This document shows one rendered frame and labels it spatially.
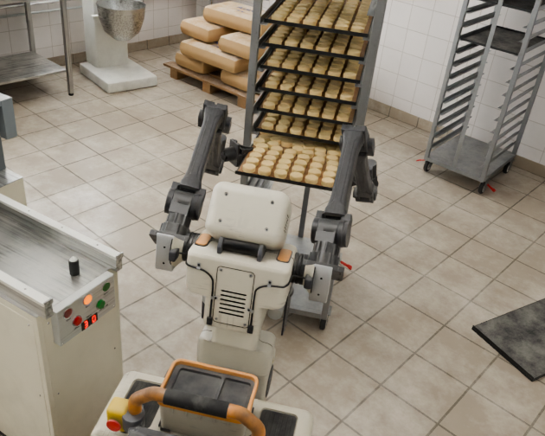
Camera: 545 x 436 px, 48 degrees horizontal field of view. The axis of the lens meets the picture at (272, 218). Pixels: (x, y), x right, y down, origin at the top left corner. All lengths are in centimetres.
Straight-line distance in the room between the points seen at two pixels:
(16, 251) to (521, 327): 252
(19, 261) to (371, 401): 162
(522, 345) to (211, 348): 197
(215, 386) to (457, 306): 215
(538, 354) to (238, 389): 210
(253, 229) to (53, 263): 81
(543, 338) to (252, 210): 225
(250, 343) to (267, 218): 40
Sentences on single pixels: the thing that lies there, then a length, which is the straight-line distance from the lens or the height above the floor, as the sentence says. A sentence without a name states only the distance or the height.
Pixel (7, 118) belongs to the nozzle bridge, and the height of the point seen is 110.
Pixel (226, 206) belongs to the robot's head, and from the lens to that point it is 159.
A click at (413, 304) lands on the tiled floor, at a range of 344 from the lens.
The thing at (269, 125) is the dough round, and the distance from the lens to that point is 259.
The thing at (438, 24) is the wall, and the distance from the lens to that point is 540.
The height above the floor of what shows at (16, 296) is 87.
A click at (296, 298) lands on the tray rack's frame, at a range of 307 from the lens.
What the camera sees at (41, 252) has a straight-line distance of 219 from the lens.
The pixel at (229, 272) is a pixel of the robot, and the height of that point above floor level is 112.
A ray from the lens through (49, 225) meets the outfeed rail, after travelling 222.
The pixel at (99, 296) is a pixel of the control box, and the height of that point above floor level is 79.
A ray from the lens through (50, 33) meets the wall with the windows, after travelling 631.
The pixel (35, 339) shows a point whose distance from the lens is 201.
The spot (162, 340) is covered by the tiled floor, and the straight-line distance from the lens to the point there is 302.
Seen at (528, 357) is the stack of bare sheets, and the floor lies 2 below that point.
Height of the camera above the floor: 210
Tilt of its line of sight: 32 degrees down
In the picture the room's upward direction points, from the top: 6 degrees clockwise
